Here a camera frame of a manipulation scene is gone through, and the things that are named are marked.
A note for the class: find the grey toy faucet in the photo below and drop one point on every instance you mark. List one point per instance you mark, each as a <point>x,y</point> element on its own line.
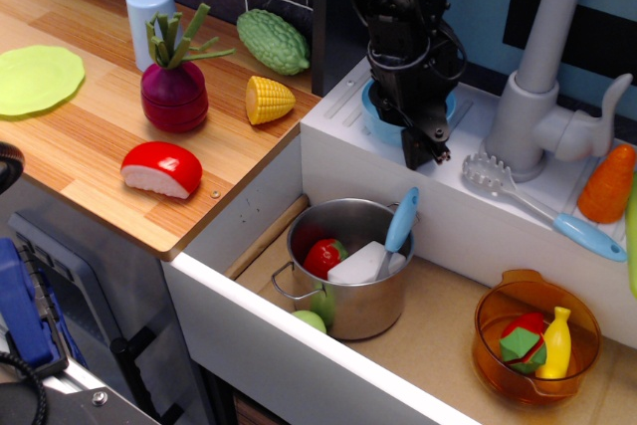
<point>529,123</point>

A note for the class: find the orange toy carrot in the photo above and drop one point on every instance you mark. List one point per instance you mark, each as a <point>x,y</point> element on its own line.
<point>604,197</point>

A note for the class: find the purple toy beet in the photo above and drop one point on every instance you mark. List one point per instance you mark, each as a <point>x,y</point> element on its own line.
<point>173,90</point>

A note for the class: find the lime green plastic plate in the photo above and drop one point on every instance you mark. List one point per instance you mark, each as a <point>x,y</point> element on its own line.
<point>38,77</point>

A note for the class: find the blue handled spatula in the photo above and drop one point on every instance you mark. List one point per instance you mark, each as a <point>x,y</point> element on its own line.
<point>399,229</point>

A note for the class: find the green toy vegetable at edge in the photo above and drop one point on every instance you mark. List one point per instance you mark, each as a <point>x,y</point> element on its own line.
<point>630,236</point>

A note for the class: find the white toy sink unit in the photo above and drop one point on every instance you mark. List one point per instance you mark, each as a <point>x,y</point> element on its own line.
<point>420,371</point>

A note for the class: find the yellow toy corn half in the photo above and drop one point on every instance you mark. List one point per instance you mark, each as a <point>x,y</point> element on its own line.
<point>267,100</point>

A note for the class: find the blue clamp tool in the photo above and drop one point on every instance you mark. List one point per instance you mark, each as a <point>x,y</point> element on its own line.
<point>37,330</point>

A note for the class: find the orange transparent bowl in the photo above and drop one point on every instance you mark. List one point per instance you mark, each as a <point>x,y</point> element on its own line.
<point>518,293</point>

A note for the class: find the red toy pepper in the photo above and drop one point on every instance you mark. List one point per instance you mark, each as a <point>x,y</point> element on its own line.
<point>323,256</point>

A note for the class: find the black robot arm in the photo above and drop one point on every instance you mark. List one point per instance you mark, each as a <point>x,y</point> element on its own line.
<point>421,15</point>

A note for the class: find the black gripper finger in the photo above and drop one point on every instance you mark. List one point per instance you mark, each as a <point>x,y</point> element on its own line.
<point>419,148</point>

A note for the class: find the black oven door handle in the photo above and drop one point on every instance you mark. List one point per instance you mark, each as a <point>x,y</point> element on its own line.
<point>126,352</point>

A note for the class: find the light blue plastic bowl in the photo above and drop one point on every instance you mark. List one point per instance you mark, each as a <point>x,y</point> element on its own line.
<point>387,132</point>

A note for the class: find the green toy apple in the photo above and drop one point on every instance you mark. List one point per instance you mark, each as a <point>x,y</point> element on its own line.
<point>312,319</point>

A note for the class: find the grey pasta spoon blue handle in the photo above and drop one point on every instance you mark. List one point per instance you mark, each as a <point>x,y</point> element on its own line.
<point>491,174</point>

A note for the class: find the green toy bitter gourd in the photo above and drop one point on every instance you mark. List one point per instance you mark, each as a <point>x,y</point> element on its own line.
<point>274,42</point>

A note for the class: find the stainless steel pot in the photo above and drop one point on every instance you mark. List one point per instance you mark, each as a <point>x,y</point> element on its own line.
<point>349,311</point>

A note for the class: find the yellow toy bottle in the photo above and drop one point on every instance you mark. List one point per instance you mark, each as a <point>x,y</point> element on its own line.
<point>557,339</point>

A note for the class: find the light blue plastic cup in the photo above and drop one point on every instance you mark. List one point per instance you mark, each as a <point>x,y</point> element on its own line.
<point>139,12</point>

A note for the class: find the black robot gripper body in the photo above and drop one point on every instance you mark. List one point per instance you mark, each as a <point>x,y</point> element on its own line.
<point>415,73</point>

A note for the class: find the red green toy strawberry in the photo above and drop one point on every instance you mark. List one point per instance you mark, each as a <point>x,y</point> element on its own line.
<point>522,346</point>

